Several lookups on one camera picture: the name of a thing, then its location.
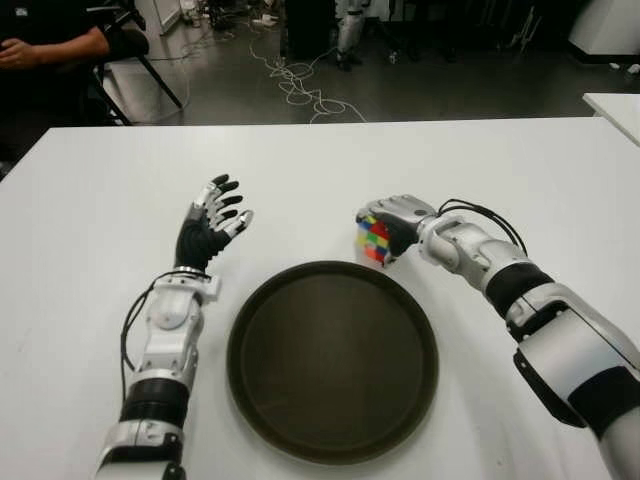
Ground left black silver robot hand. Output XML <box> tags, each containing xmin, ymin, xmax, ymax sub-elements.
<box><xmin>174</xmin><ymin>173</ymin><xmax>255</xmax><ymax>274</ymax></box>

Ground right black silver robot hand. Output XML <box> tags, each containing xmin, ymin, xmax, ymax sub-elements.
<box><xmin>355</xmin><ymin>194</ymin><xmax>440</xmax><ymax>264</ymax></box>

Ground multicoloured Rubik's cube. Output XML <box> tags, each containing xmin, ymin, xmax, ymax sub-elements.
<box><xmin>354</xmin><ymin>212</ymin><xmax>392</xmax><ymax>266</ymax></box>

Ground dark brown round plate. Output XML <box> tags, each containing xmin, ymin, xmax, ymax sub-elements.
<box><xmin>225</xmin><ymin>260</ymin><xmax>440</xmax><ymax>466</ymax></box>

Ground black cabinet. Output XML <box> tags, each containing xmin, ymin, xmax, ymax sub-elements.
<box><xmin>279</xmin><ymin>0</ymin><xmax>341</xmax><ymax>60</ymax></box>

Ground black office chair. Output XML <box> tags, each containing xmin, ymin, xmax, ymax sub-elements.
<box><xmin>84</xmin><ymin>0</ymin><xmax>184</xmax><ymax>126</ymax></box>

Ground metal stand legs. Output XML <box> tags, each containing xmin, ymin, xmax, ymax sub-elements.
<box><xmin>509</xmin><ymin>9</ymin><xmax>544</xmax><ymax>56</ymax></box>

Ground white panel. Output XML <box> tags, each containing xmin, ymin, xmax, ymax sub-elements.
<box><xmin>134</xmin><ymin>0</ymin><xmax>221</xmax><ymax>36</ymax></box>

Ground seated person in black shirt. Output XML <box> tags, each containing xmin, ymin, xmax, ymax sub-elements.
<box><xmin>0</xmin><ymin>0</ymin><xmax>111</xmax><ymax>161</ymax></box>

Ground white side table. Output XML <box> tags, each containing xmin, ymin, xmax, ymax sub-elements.
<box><xmin>582</xmin><ymin>91</ymin><xmax>640</xmax><ymax>136</ymax></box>

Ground white cabinet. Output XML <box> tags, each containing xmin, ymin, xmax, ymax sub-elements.
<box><xmin>567</xmin><ymin>0</ymin><xmax>640</xmax><ymax>64</ymax></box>

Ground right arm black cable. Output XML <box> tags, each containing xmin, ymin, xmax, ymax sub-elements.
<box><xmin>437</xmin><ymin>198</ymin><xmax>529</xmax><ymax>256</ymax></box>

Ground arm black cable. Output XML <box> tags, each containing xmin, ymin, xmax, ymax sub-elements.
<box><xmin>437</xmin><ymin>198</ymin><xmax>529</xmax><ymax>256</ymax></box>
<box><xmin>118</xmin><ymin>277</ymin><xmax>161</xmax><ymax>386</ymax></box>

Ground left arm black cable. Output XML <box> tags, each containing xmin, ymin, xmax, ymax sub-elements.
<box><xmin>118</xmin><ymin>277</ymin><xmax>161</xmax><ymax>386</ymax></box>

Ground white floor cable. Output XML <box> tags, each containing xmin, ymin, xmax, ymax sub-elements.
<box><xmin>219</xmin><ymin>29</ymin><xmax>369</xmax><ymax>125</ymax></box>

